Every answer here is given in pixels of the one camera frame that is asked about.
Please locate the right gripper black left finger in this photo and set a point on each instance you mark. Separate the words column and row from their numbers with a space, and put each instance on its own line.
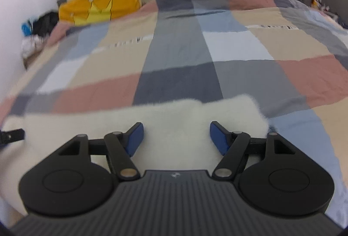
column 118, row 148

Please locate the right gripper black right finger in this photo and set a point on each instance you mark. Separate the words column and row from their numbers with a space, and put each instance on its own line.
column 235, row 148

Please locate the white fluffy striped sweater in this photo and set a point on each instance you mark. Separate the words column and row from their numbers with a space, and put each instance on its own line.
column 176, row 135

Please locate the black clothing pile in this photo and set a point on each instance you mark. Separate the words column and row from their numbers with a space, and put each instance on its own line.
column 45, row 24

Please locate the wooden bedside table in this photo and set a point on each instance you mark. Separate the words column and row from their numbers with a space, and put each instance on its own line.
column 40, row 58

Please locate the white crumpled cloth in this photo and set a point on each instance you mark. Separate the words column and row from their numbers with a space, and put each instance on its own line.
column 31, row 45

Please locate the patchwork plaid quilt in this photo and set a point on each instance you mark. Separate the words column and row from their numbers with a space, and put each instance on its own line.
column 290, row 59

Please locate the yellow crown cushion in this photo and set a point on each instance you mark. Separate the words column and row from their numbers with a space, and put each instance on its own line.
column 83, row 12

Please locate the yellow pump bottle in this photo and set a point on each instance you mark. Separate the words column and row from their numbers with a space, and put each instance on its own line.
column 315, row 4

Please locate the dark wall socket by bed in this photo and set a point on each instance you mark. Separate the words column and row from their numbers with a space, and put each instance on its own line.
column 60, row 2

